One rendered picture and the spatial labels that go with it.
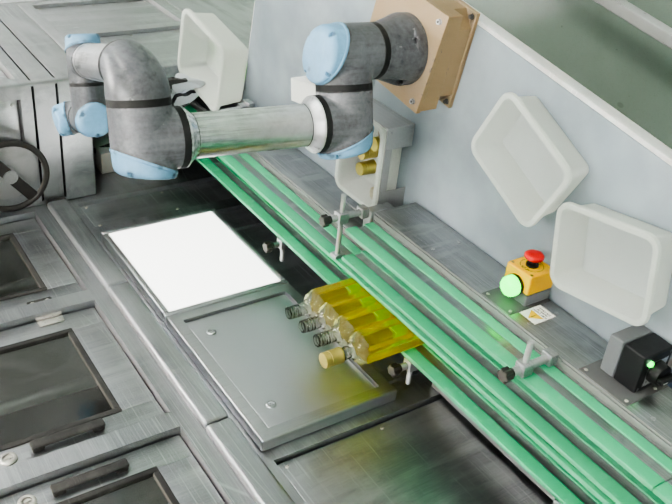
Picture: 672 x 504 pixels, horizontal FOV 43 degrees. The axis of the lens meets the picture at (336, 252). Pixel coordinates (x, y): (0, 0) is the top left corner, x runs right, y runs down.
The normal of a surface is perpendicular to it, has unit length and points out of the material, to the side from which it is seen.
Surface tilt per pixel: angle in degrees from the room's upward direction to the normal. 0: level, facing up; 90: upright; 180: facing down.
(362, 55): 93
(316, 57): 11
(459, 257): 90
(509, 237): 0
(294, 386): 90
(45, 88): 90
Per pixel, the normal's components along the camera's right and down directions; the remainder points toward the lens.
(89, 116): 0.49, 0.22
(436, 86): 0.52, 0.62
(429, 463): 0.07, -0.85
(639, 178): -0.83, 0.22
